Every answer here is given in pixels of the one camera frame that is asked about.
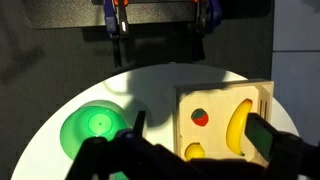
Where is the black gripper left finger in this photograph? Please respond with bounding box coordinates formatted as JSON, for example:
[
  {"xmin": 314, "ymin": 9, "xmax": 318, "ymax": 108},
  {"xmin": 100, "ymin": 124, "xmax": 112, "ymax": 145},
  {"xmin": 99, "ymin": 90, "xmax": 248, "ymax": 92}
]
[{"xmin": 132, "ymin": 110, "xmax": 147, "ymax": 138}]

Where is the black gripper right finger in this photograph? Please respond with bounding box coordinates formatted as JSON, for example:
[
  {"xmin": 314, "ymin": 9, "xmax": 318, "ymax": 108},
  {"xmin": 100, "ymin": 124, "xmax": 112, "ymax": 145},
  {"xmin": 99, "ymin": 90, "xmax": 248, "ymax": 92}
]
[{"xmin": 244, "ymin": 112, "xmax": 302, "ymax": 163}]

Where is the green plastic bowl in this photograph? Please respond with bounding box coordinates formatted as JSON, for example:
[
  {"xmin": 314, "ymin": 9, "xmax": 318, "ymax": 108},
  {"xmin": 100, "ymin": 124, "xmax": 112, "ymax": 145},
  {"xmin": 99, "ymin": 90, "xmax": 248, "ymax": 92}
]
[{"xmin": 59, "ymin": 99, "xmax": 129, "ymax": 162}]

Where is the yellow toy banana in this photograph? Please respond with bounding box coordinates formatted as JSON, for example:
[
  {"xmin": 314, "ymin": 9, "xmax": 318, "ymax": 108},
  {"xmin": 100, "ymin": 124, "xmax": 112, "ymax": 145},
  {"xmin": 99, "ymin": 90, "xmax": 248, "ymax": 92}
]
[{"xmin": 225, "ymin": 98, "xmax": 254, "ymax": 157}]

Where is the light wooden tray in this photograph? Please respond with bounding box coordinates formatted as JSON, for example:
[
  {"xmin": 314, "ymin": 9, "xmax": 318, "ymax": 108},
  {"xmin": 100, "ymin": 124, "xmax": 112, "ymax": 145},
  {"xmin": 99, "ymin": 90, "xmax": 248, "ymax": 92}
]
[{"xmin": 172, "ymin": 79, "xmax": 275, "ymax": 168}]

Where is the blue clamp with orange trigger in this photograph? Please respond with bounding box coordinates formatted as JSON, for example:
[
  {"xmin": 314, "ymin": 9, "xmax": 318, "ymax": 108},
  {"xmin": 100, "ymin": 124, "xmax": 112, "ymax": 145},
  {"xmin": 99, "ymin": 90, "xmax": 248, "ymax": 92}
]
[
  {"xmin": 190, "ymin": 0, "xmax": 224, "ymax": 63},
  {"xmin": 101, "ymin": 0, "xmax": 132, "ymax": 68}
]

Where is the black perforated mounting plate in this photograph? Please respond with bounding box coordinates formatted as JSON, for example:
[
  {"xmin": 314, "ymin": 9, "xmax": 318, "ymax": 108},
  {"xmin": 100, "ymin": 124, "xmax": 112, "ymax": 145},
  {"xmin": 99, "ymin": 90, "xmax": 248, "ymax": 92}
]
[{"xmin": 30, "ymin": 0, "xmax": 272, "ymax": 30}]

